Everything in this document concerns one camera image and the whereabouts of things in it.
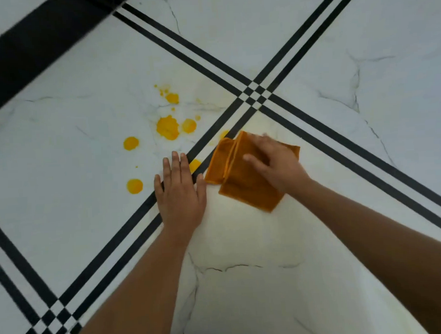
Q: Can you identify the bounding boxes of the person's left hand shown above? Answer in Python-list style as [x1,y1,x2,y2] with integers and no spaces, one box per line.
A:
[152,150,209,235]

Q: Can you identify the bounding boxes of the person's right hand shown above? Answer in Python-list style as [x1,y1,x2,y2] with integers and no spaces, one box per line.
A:
[241,131,314,202]

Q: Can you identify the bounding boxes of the orange cleaning cloth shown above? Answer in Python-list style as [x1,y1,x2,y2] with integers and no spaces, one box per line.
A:
[202,128,303,216]

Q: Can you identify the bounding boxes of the person's right forearm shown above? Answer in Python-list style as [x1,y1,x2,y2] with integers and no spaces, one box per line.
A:
[287,173,441,334]

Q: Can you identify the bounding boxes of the person's left forearm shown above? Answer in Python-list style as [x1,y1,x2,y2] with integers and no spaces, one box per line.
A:
[64,225,200,334]

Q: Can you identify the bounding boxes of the yellow liquid spill spots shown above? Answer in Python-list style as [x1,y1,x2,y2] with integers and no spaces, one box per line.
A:
[120,81,233,195]

